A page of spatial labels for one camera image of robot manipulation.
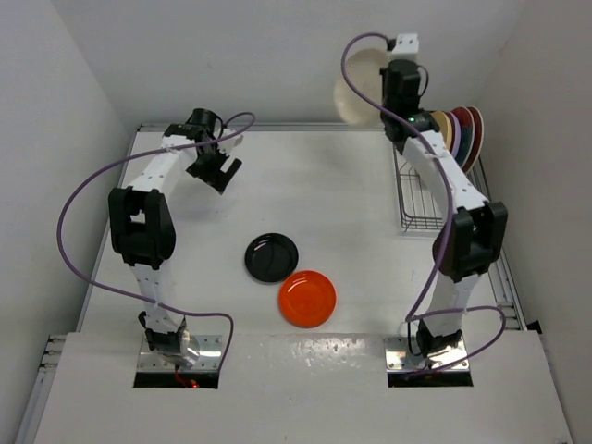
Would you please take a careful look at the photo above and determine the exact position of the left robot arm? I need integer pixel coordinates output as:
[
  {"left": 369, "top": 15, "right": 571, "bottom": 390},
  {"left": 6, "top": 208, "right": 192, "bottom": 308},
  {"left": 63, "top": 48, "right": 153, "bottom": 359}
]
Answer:
[{"left": 108, "top": 108, "right": 241, "bottom": 369}]

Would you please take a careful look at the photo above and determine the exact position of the red teal floral plate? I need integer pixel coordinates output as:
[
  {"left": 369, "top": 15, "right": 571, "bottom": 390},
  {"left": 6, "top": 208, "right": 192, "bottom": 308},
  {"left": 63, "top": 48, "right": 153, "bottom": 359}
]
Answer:
[
  {"left": 462, "top": 106, "right": 485, "bottom": 173},
  {"left": 452, "top": 106, "right": 475, "bottom": 167}
]

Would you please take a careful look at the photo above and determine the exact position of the cream plastic plate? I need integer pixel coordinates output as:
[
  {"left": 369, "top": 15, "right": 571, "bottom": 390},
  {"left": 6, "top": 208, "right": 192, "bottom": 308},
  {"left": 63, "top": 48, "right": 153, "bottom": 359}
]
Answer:
[{"left": 333, "top": 48, "right": 389, "bottom": 128}]

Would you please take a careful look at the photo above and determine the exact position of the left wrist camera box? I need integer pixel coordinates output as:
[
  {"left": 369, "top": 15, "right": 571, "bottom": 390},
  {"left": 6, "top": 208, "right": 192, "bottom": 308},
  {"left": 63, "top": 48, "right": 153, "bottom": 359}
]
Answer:
[{"left": 218, "top": 134, "right": 244, "bottom": 155}]

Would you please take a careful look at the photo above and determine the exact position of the black glossy plate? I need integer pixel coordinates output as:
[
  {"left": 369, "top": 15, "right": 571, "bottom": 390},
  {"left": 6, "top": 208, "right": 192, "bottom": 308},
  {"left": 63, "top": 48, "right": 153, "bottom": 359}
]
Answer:
[{"left": 244, "top": 233, "right": 300, "bottom": 284}]

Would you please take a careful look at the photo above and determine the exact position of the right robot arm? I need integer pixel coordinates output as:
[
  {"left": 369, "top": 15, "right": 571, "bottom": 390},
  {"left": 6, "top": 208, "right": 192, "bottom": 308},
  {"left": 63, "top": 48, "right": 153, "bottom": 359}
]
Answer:
[{"left": 380, "top": 59, "right": 508, "bottom": 356}]

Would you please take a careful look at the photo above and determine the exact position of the orange glossy plate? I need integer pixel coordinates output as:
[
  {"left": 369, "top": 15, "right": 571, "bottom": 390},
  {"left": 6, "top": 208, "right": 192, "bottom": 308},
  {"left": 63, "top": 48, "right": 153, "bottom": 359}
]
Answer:
[{"left": 277, "top": 270, "right": 338, "bottom": 328}]

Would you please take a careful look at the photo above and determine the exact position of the yellow plastic plate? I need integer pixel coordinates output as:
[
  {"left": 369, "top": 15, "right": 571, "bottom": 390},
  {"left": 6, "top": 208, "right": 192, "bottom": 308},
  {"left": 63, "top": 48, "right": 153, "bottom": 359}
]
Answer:
[{"left": 431, "top": 110, "right": 454, "bottom": 152}]

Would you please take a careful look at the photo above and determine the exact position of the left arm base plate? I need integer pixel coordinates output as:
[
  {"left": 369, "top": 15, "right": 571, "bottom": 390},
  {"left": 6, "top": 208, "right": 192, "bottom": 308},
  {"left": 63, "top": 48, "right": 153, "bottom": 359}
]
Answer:
[{"left": 133, "top": 335, "right": 222, "bottom": 389}]

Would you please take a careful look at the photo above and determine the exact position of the grey wire dish rack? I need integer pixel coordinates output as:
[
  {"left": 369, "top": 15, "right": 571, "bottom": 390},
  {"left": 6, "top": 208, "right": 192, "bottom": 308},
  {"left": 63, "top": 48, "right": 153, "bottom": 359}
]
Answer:
[{"left": 388, "top": 108, "right": 492, "bottom": 232}]

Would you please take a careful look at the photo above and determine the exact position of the lilac plastic plate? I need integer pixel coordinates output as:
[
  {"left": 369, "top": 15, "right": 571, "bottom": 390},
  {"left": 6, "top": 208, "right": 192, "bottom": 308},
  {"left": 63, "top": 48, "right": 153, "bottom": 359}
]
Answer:
[{"left": 447, "top": 111, "right": 462, "bottom": 158}]

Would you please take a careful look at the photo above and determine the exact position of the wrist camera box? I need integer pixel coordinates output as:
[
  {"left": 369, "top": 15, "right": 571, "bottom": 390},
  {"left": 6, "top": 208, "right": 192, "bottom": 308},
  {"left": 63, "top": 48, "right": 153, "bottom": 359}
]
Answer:
[
  {"left": 387, "top": 33, "right": 419, "bottom": 62},
  {"left": 218, "top": 134, "right": 244, "bottom": 155}
]

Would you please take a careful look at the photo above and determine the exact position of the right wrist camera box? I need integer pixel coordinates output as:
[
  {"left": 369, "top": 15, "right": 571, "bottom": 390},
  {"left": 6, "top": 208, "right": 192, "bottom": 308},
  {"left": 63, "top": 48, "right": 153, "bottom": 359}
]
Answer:
[{"left": 387, "top": 33, "right": 419, "bottom": 62}]

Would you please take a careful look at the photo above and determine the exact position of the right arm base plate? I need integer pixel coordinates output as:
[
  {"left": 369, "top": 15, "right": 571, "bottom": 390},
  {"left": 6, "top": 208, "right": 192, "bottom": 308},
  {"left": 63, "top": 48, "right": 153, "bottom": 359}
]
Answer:
[{"left": 384, "top": 336, "right": 473, "bottom": 389}]

